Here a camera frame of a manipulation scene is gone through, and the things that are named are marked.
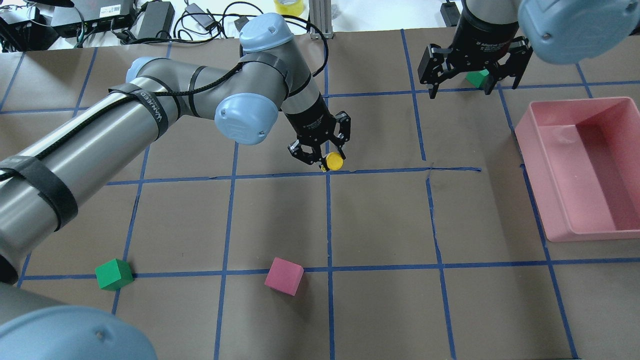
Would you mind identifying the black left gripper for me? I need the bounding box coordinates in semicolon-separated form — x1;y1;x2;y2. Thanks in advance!
283;95;352;167

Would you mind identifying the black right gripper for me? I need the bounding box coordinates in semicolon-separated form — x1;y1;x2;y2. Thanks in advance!
417;10;533;99

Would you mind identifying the yellow push button switch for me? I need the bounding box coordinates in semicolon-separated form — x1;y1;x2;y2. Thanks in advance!
320;152;345;173

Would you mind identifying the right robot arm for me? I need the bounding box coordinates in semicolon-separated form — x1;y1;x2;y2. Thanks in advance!
417;0;640;99

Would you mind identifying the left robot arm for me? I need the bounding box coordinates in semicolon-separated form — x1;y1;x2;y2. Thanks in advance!
0;13;352;360

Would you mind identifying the green cube near bin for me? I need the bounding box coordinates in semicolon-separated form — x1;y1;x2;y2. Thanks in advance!
465;69;490;89

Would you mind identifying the yellow tape roll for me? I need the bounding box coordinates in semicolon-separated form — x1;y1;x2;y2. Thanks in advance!
273;0;305;18

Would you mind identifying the pink cube centre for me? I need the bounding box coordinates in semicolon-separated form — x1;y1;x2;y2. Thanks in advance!
263;257;304;296

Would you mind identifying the pink plastic bin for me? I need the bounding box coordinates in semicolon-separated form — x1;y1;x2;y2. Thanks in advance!
515;96;640;242

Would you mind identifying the black power adapter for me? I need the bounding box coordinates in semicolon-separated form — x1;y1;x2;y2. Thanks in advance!
135;1;175;39

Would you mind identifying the green cube near base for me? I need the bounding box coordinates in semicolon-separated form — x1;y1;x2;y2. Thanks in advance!
94;259;134;292

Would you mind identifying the aluminium frame post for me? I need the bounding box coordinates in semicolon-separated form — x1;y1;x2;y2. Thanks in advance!
308;0;334;40

